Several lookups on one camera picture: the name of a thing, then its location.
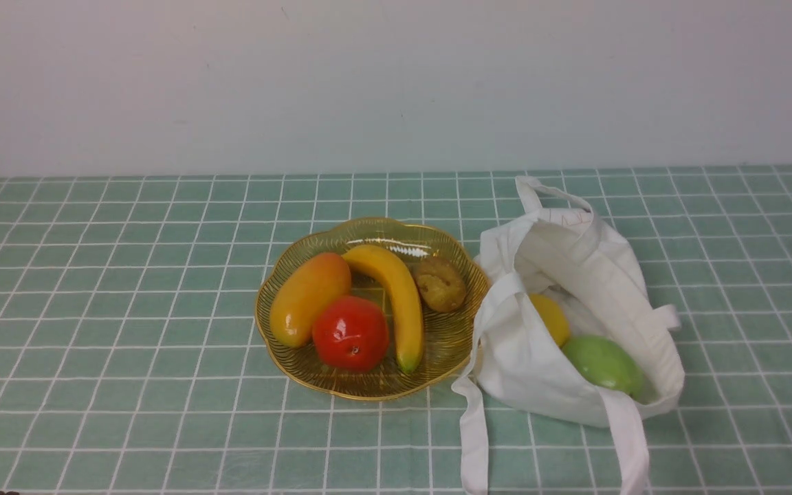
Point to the brown kiwi fruit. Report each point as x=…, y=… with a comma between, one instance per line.
x=440, y=285

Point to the yellow lemon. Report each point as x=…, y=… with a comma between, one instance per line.
x=553, y=318

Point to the white cloth bag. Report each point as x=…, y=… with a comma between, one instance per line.
x=561, y=248

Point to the green checkered tablecloth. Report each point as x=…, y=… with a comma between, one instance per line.
x=130, y=362

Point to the green apple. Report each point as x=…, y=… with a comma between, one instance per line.
x=603, y=363

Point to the amber glass fruit bowl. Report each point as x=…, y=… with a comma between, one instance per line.
x=447, y=336

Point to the yellow banana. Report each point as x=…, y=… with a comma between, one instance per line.
x=389, y=271

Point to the orange yellow mango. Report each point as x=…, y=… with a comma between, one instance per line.
x=305, y=295

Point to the red apple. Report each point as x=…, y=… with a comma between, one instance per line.
x=352, y=334

